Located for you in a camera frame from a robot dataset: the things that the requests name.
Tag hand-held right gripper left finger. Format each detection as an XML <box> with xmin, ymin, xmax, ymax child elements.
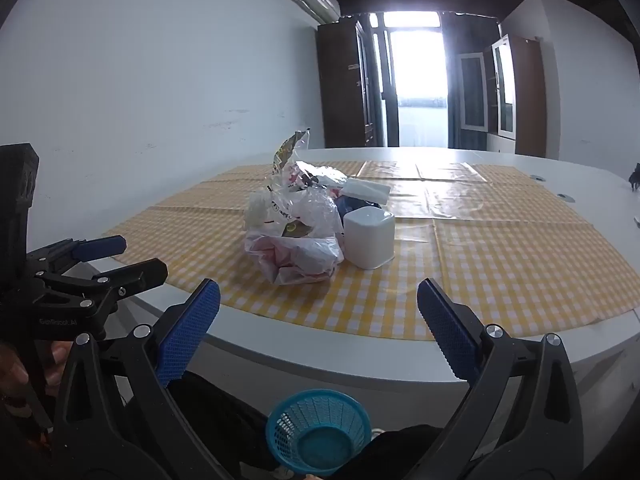
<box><xmin>52</xmin><ymin>278</ymin><xmax>236</xmax><ymax>480</ymax></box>

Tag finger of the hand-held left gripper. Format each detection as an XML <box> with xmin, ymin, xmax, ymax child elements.
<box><xmin>37</xmin><ymin>258</ymin><xmax>169</xmax><ymax>313</ymax></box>
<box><xmin>25</xmin><ymin>235</ymin><xmax>127</xmax><ymax>279</ymax></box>

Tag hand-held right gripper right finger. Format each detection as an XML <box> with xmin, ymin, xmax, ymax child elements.
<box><xmin>410</xmin><ymin>278</ymin><xmax>584</xmax><ymax>480</ymax></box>

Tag white plastic bag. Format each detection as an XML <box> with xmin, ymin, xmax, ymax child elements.
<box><xmin>244</xmin><ymin>231</ymin><xmax>346</xmax><ymax>287</ymax></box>

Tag white tissue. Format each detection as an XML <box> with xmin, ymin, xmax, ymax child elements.
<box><xmin>244</xmin><ymin>190</ymin><xmax>274</xmax><ymax>234</ymax></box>

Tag white foam tray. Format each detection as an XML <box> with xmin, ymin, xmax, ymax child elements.
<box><xmin>341</xmin><ymin>177</ymin><xmax>391</xmax><ymax>207</ymax></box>

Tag blue plastic basket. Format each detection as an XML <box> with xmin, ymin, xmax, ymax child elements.
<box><xmin>265</xmin><ymin>389</ymin><xmax>373</xmax><ymax>478</ymax></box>

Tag clear plastic wrap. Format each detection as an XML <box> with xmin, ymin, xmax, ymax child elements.
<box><xmin>270</xmin><ymin>185</ymin><xmax>344</xmax><ymax>241</ymax></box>

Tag person's left hand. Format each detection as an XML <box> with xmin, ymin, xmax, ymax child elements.
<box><xmin>0</xmin><ymin>341</ymin><xmax>69</xmax><ymax>403</ymax></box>

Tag black pants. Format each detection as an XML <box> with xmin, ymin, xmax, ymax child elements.
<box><xmin>0</xmin><ymin>370</ymin><xmax>453</xmax><ymax>480</ymax></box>

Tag yellow checkered tablecloth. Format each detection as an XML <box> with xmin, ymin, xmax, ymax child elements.
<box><xmin>102</xmin><ymin>160</ymin><xmax>640</xmax><ymax>343</ymax></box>

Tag white cube container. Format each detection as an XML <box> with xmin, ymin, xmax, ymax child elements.
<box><xmin>343</xmin><ymin>207</ymin><xmax>396</xmax><ymax>270</ymax></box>

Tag dark blue packet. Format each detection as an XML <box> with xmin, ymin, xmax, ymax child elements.
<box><xmin>334</xmin><ymin>195</ymin><xmax>381</xmax><ymax>222</ymax></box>

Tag silver printed snack wrapper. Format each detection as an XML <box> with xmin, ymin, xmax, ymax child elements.
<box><xmin>270</xmin><ymin>129</ymin><xmax>312</xmax><ymax>196</ymax></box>

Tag brown glass door cabinet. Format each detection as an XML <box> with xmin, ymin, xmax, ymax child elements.
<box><xmin>457</xmin><ymin>34</ymin><xmax>548</xmax><ymax>159</ymax></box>

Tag glass balcony door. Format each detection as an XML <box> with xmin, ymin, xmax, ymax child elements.
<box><xmin>370</xmin><ymin>10</ymin><xmax>451</xmax><ymax>148</ymax></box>

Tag brown wooden wardrobe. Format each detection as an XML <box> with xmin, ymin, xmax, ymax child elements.
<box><xmin>316</xmin><ymin>20</ymin><xmax>374</xmax><ymax>150</ymax></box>

